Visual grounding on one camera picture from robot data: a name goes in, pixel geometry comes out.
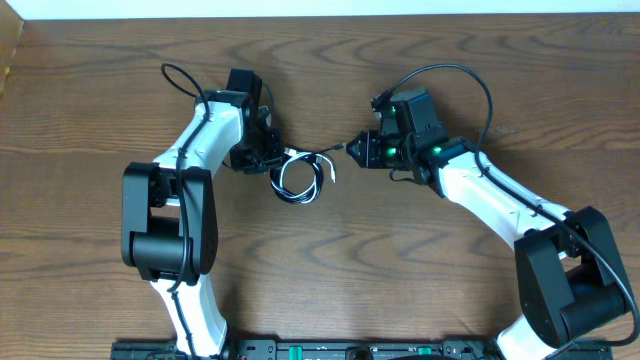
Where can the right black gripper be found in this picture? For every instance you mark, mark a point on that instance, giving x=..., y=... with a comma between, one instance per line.
x=368, y=149

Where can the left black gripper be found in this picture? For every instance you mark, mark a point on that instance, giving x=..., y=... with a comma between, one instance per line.
x=261, y=153

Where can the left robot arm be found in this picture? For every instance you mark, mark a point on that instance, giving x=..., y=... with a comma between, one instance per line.
x=169, y=231

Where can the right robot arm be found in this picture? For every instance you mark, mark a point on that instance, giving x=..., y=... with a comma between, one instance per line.
x=570, y=276

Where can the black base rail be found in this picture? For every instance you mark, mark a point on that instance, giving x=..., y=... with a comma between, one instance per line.
x=267, y=349

